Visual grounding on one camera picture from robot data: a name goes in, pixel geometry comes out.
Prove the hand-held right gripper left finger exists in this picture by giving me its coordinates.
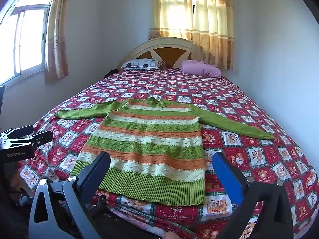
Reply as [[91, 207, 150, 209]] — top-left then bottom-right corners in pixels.
[[29, 151, 111, 239]]

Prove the green striped knitted sweater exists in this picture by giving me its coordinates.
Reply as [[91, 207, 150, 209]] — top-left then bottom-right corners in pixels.
[[54, 97, 276, 207]]

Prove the pink pillow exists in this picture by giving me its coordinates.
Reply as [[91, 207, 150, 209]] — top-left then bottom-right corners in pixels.
[[181, 60, 222, 78]]

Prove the cream wooden bed headboard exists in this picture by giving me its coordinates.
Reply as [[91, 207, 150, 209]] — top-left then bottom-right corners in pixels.
[[117, 37, 207, 71]]

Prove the yellow patterned window curtain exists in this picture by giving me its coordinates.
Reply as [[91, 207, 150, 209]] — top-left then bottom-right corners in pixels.
[[149, 0, 235, 71]]

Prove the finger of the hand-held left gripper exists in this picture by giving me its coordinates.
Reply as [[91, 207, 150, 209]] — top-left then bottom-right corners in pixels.
[[0, 125, 34, 142], [25, 130, 54, 151]]

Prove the red bear printed blanket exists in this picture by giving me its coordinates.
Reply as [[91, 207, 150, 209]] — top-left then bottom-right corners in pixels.
[[19, 68, 319, 239]]

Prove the dark cloth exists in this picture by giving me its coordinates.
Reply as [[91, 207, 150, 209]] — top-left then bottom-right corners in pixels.
[[103, 68, 122, 78]]

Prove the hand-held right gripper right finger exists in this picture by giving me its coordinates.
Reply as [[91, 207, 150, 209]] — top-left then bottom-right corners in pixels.
[[212, 151, 294, 239]]

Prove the beige patterned side curtain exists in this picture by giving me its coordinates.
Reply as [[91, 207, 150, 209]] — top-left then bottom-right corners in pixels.
[[45, 0, 73, 81]]

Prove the white patterned pillow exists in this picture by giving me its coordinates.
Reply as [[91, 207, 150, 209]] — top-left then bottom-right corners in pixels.
[[122, 58, 160, 71]]

